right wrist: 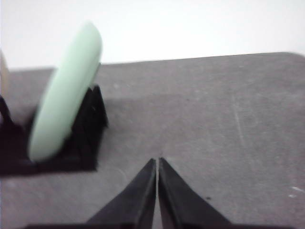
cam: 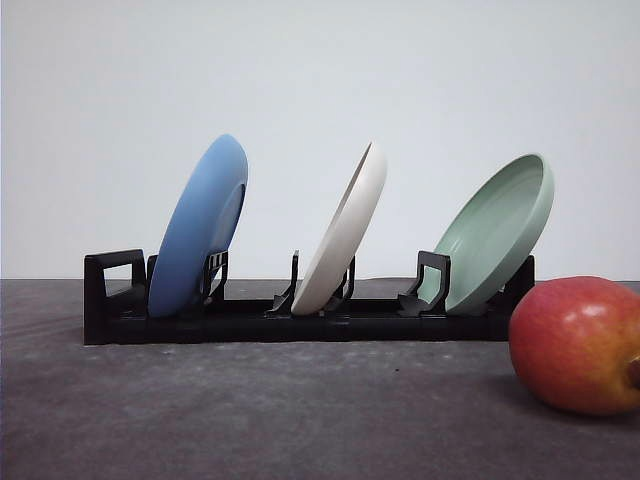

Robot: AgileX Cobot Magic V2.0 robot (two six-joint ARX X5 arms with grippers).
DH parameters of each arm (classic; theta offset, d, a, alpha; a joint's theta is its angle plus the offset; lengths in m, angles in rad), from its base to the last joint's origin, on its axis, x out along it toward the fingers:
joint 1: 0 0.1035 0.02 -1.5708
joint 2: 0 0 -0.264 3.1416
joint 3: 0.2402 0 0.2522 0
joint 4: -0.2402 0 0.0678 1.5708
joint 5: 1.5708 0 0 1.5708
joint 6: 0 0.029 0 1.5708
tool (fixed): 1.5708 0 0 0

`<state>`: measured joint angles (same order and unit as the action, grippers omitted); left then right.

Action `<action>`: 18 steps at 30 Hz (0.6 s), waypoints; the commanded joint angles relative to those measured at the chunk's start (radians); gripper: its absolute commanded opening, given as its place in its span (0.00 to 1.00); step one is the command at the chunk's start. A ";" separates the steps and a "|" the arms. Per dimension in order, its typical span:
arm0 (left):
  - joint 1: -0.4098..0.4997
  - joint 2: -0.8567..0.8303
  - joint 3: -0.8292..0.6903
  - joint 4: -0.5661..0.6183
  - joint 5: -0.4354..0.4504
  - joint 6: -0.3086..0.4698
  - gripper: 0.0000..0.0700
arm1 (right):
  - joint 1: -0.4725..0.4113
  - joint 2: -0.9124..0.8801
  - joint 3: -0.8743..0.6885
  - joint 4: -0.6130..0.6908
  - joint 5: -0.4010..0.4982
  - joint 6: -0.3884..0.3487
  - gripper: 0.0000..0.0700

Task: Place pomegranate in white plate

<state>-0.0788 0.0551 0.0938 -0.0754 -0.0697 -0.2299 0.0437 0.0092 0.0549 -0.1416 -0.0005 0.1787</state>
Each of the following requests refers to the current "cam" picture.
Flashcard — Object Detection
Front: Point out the green plate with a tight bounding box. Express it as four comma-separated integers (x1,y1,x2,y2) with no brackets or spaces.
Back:
420,154,555,312

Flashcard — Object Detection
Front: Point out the white plate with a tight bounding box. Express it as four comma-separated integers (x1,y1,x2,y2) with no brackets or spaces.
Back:
292,142,387,316

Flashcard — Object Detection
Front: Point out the blue plate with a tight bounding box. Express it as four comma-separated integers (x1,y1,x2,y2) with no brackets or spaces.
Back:
148,134,249,318

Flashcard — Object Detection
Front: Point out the black plate rack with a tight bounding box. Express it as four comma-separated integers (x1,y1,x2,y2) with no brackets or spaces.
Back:
84,249,535,345

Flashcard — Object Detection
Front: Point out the red yellow pomegranate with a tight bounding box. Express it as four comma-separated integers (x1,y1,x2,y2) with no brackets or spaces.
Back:
509,275,640,416

